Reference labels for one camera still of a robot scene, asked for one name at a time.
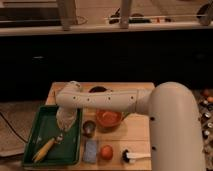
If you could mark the small metal cup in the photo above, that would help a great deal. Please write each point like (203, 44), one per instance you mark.
(89, 128)

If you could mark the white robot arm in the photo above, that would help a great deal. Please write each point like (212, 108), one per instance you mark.
(175, 132)

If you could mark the yellow corn cob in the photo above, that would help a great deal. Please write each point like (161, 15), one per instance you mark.
(42, 152)

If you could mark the orange fruit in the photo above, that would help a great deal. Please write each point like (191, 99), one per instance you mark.
(106, 152)

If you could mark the white handled dish brush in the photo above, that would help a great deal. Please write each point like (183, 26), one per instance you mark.
(131, 157)

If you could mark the silver metal fork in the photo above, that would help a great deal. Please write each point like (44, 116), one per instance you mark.
(58, 139)

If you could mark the dark brown bowl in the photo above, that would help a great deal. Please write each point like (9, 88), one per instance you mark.
(97, 89)

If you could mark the blue grey sponge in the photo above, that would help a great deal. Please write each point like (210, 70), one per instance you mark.
(90, 151)

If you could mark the wooden table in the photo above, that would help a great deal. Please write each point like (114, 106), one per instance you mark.
(132, 134)

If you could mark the green plastic tray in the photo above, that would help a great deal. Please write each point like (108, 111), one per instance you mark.
(44, 128)

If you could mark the orange bowl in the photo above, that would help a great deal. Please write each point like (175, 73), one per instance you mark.
(108, 119)

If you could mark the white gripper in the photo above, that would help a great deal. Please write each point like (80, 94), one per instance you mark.
(66, 118)

